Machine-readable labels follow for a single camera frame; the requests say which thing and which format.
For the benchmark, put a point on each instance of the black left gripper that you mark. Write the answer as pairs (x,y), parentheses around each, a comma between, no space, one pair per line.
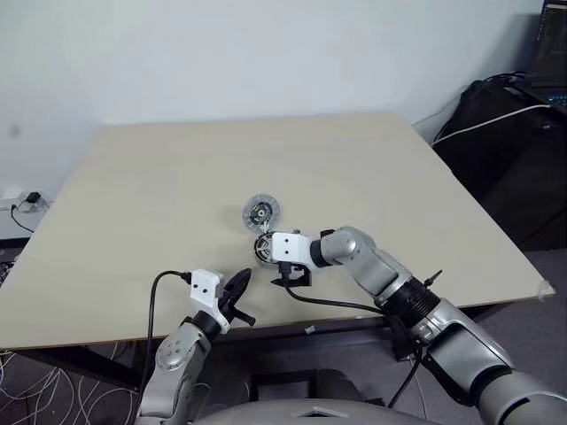
(230,312)

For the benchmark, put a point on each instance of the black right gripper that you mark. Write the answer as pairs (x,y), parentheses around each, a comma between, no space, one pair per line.
(288,267)

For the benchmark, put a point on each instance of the black spoked rotor ring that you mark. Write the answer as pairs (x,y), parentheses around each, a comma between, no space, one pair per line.
(265,250)

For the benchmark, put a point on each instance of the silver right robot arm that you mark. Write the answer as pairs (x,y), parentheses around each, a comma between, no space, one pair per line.
(398,274)

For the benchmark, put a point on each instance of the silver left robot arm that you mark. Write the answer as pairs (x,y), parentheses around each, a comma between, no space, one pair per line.
(177,350)

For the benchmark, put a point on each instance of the silver robot torso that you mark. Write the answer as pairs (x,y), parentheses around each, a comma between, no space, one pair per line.
(266,411)

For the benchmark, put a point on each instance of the black power adapter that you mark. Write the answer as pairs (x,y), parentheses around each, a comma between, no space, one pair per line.
(33,197)

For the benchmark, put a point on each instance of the large black bag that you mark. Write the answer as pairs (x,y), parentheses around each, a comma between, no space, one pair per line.
(500,168)

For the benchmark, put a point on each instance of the white power strip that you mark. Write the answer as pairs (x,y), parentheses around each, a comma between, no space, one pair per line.
(6,197)

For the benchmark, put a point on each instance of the clear tape piece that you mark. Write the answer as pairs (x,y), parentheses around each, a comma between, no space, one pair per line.
(546,290)

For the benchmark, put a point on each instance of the black laptop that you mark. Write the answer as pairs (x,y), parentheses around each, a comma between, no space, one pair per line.
(551,44)

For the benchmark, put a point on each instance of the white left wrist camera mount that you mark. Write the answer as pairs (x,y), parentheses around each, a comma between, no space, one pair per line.
(204,288)

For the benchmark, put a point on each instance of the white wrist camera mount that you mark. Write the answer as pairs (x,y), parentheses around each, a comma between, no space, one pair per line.
(288,248)
(204,288)

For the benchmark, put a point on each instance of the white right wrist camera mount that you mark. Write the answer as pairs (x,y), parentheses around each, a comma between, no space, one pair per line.
(288,248)

